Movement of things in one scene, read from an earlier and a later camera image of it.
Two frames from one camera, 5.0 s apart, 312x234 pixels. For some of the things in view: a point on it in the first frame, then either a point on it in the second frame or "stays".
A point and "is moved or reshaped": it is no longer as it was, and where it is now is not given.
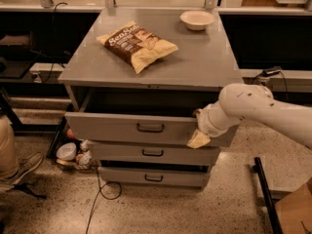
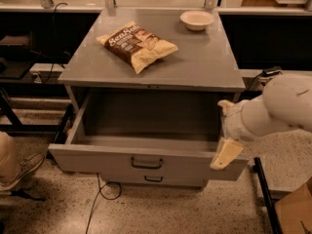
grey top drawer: [138, 116] is moved or reshaped
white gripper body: [204, 121] → [233, 122]
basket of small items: [72, 152] → [66, 122]
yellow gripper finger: [198, 112] → [224, 104]
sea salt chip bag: [137, 45] stays
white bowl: [196, 19] stays
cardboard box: [294, 211] stays
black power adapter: [272, 71] stays
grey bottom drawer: [156, 178] stays
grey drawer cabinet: [135, 79] stays
